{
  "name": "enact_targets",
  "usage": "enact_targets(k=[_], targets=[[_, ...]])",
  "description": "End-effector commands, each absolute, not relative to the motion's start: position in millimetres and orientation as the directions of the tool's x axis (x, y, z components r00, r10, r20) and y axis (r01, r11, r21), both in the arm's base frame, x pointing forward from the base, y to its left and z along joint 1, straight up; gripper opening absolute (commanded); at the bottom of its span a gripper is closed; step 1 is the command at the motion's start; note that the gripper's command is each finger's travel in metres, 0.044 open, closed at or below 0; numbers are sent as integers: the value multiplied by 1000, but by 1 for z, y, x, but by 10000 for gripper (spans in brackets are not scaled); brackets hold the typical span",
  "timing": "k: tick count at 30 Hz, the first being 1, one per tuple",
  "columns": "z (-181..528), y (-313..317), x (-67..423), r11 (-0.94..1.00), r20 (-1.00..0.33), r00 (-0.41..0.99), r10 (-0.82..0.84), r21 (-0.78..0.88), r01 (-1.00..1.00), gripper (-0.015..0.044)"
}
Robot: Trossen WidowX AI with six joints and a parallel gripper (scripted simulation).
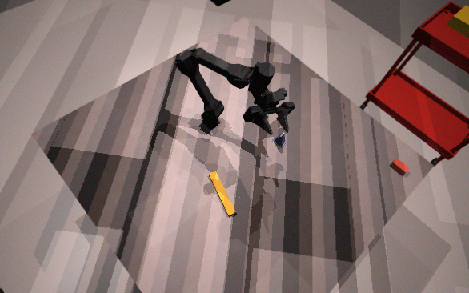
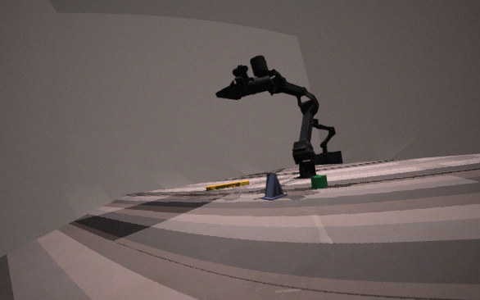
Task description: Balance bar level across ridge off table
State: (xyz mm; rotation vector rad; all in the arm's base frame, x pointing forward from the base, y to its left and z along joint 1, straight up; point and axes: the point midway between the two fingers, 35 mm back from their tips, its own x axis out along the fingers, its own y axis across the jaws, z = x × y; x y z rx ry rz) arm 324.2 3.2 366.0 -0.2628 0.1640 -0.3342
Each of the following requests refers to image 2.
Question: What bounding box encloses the yellow bar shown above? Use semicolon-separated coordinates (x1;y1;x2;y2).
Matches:
206;180;250;191

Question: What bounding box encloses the green cube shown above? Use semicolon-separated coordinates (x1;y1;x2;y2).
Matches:
310;175;328;189

